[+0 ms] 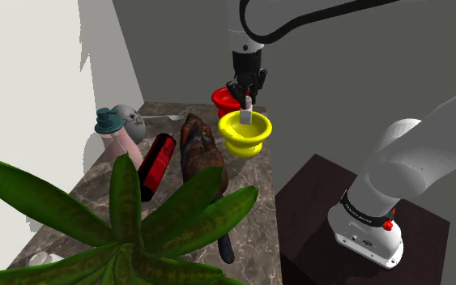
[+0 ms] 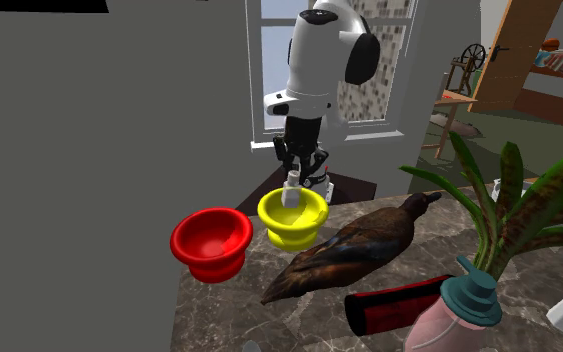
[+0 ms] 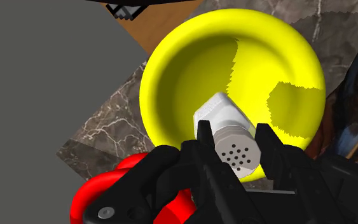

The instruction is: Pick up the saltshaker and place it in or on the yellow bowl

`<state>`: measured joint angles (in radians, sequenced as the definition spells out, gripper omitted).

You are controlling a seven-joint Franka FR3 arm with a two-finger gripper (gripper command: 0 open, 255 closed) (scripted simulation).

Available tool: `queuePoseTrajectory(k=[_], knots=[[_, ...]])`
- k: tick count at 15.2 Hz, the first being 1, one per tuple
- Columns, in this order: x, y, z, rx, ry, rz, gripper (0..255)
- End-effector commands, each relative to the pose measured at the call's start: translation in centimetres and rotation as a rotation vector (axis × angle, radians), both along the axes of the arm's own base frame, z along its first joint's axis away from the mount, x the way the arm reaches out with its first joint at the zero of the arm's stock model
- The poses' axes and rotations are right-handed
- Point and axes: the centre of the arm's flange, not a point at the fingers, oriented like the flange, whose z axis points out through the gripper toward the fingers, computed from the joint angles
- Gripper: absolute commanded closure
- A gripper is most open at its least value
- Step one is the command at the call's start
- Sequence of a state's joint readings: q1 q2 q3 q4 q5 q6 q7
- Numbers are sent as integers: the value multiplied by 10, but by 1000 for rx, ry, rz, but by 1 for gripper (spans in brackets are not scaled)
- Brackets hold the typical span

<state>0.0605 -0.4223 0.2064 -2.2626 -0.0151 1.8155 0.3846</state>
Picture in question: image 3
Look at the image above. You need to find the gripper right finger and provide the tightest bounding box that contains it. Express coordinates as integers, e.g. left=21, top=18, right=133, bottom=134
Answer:
left=254, top=123, right=358, bottom=224

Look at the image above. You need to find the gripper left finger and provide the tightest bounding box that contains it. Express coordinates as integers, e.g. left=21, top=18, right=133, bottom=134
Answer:
left=82, top=120, right=261, bottom=224

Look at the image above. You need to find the white salt shaker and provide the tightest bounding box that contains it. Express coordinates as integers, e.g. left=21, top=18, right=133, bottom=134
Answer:
left=193, top=92, right=262, bottom=180

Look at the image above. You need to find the yellow bowl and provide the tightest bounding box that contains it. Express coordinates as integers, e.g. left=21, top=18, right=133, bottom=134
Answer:
left=139, top=8, right=327, bottom=184

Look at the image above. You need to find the red ring-shaped object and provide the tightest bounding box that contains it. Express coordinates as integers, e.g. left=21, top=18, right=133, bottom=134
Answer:
left=69, top=152, right=198, bottom=224

